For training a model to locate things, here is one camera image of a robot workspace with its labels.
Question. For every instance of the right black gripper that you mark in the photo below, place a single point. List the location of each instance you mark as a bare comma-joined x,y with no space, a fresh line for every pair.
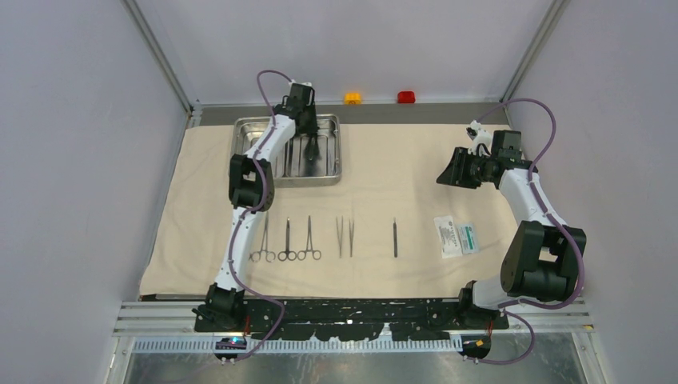
460,159

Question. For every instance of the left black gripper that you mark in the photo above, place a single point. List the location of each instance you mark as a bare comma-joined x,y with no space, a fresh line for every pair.
314,126

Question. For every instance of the wire mesh steel basket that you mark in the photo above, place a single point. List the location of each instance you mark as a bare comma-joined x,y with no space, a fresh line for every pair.
317,181

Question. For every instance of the green white packet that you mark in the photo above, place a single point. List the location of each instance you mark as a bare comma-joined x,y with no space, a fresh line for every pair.
468,238

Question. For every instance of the white sterile pouch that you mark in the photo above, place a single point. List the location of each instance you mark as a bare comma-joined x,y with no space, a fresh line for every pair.
450,243

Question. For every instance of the steel scalpel handle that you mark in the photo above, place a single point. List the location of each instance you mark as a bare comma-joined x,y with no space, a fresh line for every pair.
395,238
311,148

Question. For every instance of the beige cloth wrap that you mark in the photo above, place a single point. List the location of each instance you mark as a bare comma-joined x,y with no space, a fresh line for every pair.
388,171

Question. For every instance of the steel tweezers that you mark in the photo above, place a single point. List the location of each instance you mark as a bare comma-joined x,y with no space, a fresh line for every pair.
351,236
340,234

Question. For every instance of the short steel scissors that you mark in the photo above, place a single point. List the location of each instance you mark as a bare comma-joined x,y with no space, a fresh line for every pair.
287,254

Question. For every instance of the long steel forceps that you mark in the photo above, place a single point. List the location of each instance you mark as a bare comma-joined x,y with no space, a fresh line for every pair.
264,252

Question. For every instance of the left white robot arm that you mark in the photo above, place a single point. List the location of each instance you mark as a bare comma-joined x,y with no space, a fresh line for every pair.
251,194

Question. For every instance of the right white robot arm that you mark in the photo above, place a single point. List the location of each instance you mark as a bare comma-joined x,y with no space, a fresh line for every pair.
544,262

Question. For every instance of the right steel tray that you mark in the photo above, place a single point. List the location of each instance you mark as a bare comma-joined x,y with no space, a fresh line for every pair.
324,165

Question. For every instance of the steel tray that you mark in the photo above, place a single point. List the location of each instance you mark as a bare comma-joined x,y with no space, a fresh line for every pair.
324,165
246,132

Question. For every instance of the yellow button block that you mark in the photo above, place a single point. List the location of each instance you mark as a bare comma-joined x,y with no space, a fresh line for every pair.
352,98

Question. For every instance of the left steel tray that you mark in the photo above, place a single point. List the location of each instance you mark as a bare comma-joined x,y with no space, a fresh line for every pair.
246,132

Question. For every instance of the red button block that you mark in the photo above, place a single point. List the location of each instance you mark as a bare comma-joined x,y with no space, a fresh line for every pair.
406,97

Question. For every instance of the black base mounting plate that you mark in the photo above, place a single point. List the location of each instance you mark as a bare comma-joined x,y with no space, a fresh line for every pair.
414,319

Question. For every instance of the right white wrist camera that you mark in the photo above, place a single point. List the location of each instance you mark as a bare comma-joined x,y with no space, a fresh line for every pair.
481,139

